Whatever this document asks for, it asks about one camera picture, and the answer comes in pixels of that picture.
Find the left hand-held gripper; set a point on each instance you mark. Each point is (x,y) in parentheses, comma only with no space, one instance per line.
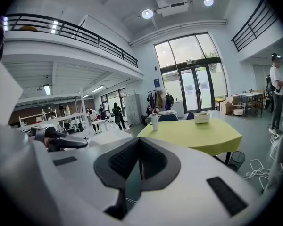
(41,133)

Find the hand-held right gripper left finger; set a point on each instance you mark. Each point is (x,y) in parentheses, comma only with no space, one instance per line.
(85,185)

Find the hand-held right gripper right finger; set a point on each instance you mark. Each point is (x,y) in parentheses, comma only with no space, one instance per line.
(191,185)

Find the yellow-green oval table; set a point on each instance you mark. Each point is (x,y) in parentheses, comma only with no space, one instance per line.
(191,135)

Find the white shelving rack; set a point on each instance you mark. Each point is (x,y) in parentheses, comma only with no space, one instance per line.
(52,119)

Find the small white table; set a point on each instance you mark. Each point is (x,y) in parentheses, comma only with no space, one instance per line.
(99,122)

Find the black mesh waste bin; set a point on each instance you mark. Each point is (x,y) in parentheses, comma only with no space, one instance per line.
(237,160)

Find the fluorescent tube light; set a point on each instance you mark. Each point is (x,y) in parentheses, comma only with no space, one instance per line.
(98,88)
(47,89)

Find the beige organizer box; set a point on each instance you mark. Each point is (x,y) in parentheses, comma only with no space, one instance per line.
(201,118)

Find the dark blue chair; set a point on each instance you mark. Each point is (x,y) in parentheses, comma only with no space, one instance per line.
(168,118)
(190,116)

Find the white tumbler with green lid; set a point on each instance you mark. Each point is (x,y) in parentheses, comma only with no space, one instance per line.
(154,122)

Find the grey lockers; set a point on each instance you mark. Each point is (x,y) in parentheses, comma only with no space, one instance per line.
(132,108)

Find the white cabinet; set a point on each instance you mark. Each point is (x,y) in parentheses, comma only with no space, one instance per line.
(178,108)

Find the black round bag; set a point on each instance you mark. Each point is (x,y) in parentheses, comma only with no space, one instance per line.
(144,120)

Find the red floral bag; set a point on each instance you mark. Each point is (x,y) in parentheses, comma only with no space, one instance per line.
(155,110)

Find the brown cardboard boxes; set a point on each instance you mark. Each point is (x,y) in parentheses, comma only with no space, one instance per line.
(227,106)

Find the yellow-lid bin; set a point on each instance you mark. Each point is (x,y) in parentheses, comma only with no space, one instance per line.
(219,102)

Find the round white side table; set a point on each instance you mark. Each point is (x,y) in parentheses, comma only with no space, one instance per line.
(238,109)

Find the clothes rack with coats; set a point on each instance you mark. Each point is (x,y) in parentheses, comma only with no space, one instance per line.
(159,99)

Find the glass entrance door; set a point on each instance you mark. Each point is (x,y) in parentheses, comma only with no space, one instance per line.
(195,88)

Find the blue poster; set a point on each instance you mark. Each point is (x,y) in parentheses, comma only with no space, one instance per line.
(156,83)

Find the white desk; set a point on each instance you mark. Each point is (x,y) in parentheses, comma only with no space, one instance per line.
(250,94)

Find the black balcony railing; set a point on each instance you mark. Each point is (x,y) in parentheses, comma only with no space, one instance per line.
(85,35)
(254,25)

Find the large window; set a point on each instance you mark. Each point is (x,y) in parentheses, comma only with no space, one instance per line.
(184,48)

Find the round ceiling light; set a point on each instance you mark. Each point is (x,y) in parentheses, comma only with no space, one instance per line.
(208,1)
(147,13)

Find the white ceiling air conditioner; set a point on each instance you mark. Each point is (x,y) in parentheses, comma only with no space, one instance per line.
(172,5)

